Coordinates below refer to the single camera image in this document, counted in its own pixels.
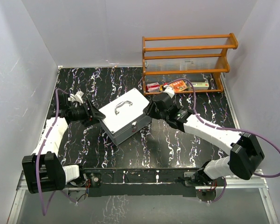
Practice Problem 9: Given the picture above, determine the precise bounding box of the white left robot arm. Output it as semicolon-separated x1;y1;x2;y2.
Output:
22;91;105;194

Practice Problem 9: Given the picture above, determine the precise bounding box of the grey medicine case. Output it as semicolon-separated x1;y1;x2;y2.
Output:
99;88;152;146

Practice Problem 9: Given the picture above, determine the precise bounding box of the long white medicine box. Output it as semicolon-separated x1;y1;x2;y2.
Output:
192;82;210;90

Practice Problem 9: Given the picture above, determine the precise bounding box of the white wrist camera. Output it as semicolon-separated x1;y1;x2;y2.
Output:
68;91;84;104
164;86;175;98

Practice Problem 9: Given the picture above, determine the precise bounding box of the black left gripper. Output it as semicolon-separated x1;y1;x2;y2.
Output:
69;99;105;126

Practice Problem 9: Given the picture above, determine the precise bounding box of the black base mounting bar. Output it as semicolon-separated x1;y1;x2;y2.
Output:
85;168;227;198

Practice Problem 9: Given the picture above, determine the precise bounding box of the orange medicine packet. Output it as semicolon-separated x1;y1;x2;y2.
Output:
169;80;188;92

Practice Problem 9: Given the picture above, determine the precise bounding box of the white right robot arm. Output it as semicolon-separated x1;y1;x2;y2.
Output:
143;92;265;185

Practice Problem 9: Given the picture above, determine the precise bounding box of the orange wooden shelf rack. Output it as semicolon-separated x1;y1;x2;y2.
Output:
142;33;238;95

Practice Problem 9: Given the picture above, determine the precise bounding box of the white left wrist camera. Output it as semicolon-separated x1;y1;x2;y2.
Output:
68;91;84;104

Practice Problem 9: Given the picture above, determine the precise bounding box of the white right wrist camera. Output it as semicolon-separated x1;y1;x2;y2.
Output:
164;86;175;98

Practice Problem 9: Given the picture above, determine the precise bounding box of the red white medicine box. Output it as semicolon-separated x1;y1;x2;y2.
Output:
146;82;160;92

